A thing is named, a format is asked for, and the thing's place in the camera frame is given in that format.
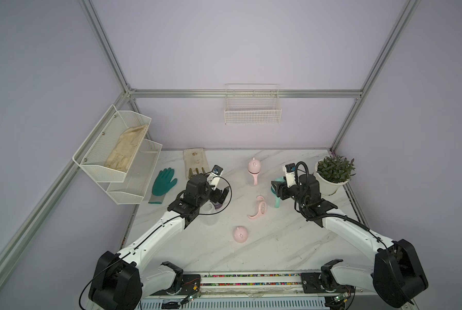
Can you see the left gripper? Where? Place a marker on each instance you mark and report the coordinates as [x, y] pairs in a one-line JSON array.
[[216, 197]]

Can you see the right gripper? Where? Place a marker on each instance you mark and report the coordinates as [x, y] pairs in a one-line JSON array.
[[281, 190]]

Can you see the pink bottle cap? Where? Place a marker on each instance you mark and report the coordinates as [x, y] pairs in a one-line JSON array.
[[254, 166], [240, 234]]

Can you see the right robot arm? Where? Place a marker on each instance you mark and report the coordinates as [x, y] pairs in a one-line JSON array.
[[380, 250]]

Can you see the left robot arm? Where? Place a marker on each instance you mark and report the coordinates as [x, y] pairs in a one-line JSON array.
[[121, 281]]

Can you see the clear baby bottle far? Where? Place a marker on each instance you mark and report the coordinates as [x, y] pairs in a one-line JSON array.
[[208, 215]]

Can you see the purple nipple collar far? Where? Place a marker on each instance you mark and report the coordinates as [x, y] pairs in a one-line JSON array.
[[218, 206]]

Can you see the beige glove green fingertips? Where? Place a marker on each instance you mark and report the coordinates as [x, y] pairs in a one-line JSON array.
[[195, 162]]

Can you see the potted green plant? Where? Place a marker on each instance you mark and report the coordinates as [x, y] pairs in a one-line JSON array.
[[333, 172]]

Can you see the green rubber glove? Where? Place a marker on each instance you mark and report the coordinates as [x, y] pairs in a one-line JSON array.
[[164, 182]]

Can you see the lower white mesh shelf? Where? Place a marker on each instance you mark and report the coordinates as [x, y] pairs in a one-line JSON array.
[[133, 190]]

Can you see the white mesh shelf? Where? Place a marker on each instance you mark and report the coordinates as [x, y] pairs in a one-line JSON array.
[[95, 151], [133, 190]]

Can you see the beige glove in shelf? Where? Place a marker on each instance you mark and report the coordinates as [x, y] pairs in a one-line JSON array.
[[125, 150]]

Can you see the upper white mesh shelf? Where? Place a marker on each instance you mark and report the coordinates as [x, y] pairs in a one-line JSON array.
[[95, 151]]

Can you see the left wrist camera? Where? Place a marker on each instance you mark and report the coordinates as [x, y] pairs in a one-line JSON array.
[[214, 176]]

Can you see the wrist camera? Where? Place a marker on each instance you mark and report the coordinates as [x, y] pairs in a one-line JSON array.
[[290, 174], [214, 176]]

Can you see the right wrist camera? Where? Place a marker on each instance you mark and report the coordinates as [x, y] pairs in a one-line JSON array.
[[290, 174]]

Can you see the aluminium front rail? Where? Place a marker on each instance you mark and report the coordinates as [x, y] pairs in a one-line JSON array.
[[277, 285]]

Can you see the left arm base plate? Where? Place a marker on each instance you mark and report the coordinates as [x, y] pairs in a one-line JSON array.
[[185, 285]]

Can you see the white wire wall basket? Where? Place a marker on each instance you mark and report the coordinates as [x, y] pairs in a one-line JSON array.
[[252, 104]]

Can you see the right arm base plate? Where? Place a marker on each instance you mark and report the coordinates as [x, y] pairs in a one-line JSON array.
[[316, 282]]

